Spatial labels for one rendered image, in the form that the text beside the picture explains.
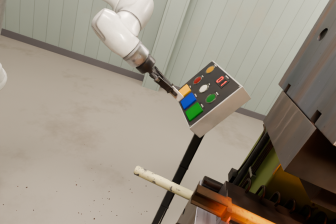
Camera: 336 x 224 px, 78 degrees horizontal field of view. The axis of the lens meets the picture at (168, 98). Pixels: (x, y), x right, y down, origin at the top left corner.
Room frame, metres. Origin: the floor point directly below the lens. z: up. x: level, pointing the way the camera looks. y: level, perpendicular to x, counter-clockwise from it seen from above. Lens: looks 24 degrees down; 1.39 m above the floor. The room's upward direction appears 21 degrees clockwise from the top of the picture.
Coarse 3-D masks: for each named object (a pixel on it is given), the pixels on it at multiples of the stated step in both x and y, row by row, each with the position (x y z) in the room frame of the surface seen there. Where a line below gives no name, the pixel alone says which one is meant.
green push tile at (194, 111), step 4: (196, 104) 0.86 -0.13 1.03; (192, 108) 0.86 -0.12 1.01; (196, 108) 0.84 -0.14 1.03; (200, 108) 0.82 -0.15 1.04; (188, 112) 0.85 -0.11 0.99; (192, 112) 0.83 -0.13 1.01; (196, 112) 0.82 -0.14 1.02; (200, 112) 0.81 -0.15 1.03; (188, 116) 0.82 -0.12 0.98; (192, 116) 0.81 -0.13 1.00
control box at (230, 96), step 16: (208, 64) 1.11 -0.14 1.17; (192, 80) 1.07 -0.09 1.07; (208, 80) 0.98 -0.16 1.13; (224, 80) 0.91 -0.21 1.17; (224, 96) 0.82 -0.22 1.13; (240, 96) 0.82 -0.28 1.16; (208, 112) 0.79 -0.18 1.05; (224, 112) 0.81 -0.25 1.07; (192, 128) 0.77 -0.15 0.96; (208, 128) 0.79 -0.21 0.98
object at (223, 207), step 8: (200, 192) 0.39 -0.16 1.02; (208, 192) 0.40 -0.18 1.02; (192, 200) 0.39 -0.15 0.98; (200, 200) 0.39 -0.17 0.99; (208, 200) 0.39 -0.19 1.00; (216, 200) 0.38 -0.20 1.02; (224, 200) 0.39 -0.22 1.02; (208, 208) 0.38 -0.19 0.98; (216, 208) 0.38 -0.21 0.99; (224, 208) 0.38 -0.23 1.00; (232, 208) 0.38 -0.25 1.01; (240, 208) 0.39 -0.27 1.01; (224, 216) 0.37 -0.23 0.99; (232, 216) 0.37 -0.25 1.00; (240, 216) 0.37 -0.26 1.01; (248, 216) 0.38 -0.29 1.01; (256, 216) 0.39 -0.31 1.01
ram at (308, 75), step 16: (320, 16) 0.55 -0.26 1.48; (320, 32) 0.50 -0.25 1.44; (304, 48) 0.53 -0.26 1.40; (320, 48) 0.46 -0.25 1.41; (304, 64) 0.48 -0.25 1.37; (320, 64) 0.42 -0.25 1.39; (288, 80) 0.51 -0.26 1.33; (304, 80) 0.44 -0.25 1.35; (320, 80) 0.38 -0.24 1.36; (304, 96) 0.40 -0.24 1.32; (320, 96) 0.35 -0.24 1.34; (304, 112) 0.37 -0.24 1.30; (320, 112) 0.34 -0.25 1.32; (320, 128) 0.30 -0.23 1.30
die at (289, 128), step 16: (288, 96) 0.46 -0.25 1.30; (272, 112) 0.49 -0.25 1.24; (288, 112) 0.42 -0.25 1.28; (272, 128) 0.44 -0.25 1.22; (288, 128) 0.38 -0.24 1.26; (304, 128) 0.34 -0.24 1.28; (272, 144) 0.40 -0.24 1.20; (288, 144) 0.35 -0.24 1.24; (304, 144) 0.31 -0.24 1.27; (320, 144) 0.31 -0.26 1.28; (288, 160) 0.32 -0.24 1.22; (304, 160) 0.31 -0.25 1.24; (320, 160) 0.31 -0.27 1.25; (304, 176) 0.31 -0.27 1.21; (320, 176) 0.31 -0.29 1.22
